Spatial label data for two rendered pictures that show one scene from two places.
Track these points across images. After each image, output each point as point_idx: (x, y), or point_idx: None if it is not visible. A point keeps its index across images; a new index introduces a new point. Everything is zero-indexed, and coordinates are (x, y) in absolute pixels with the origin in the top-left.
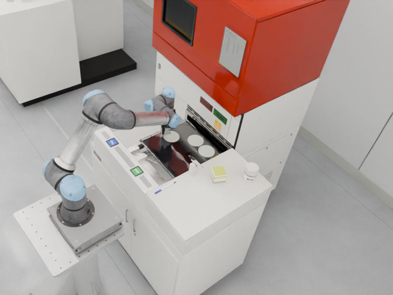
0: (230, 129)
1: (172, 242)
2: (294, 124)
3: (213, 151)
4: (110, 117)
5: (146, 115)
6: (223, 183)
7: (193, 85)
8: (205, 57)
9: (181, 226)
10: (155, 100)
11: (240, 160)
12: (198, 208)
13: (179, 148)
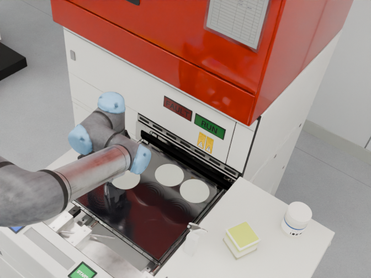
0: (234, 146)
1: None
2: (305, 109)
3: (206, 187)
4: (1, 206)
5: (86, 170)
6: (252, 254)
7: (146, 78)
8: (172, 20)
9: None
10: (90, 124)
11: (262, 198)
12: None
13: (147, 198)
